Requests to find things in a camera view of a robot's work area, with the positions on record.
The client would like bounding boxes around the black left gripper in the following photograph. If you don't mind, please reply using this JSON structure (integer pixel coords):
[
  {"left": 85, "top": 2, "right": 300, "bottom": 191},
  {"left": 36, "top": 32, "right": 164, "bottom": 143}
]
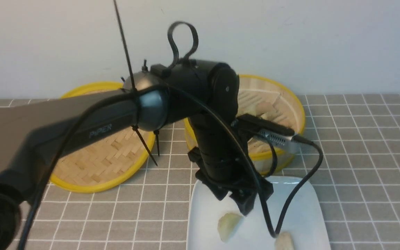
[{"left": 188, "top": 113, "right": 258, "bottom": 217}]

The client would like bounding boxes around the white dumpling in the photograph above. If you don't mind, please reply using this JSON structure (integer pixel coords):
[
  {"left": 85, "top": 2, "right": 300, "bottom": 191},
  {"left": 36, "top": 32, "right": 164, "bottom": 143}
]
[
  {"left": 217, "top": 212, "right": 243, "bottom": 243},
  {"left": 274, "top": 231, "right": 295, "bottom": 250}
]

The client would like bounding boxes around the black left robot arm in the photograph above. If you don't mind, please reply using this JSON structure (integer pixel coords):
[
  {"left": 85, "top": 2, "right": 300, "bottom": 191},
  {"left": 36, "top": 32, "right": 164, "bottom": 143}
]
[{"left": 0, "top": 58, "right": 273, "bottom": 250}]

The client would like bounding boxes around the white square plate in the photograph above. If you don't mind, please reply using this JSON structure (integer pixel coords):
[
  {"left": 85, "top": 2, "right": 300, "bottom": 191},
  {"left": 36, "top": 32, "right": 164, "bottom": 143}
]
[{"left": 186, "top": 181, "right": 331, "bottom": 250}]

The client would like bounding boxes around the yellow rimmed bamboo steamer basket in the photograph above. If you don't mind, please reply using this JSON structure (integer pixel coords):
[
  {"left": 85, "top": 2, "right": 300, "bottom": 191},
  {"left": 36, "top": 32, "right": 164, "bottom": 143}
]
[{"left": 183, "top": 74, "right": 306, "bottom": 175}]

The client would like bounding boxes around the woven bamboo steamer lid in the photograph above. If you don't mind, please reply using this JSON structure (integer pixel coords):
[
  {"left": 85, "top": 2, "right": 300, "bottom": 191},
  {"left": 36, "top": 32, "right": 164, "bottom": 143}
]
[{"left": 49, "top": 82, "right": 156, "bottom": 194}]

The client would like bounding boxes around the grey checked tablecloth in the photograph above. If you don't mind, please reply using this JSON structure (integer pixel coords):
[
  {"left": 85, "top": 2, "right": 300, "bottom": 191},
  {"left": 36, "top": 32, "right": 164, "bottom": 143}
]
[{"left": 0, "top": 93, "right": 400, "bottom": 250}]

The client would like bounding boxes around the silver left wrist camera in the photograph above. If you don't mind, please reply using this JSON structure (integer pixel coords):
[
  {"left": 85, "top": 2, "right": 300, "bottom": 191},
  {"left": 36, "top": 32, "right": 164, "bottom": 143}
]
[{"left": 232, "top": 114, "right": 314, "bottom": 154}]

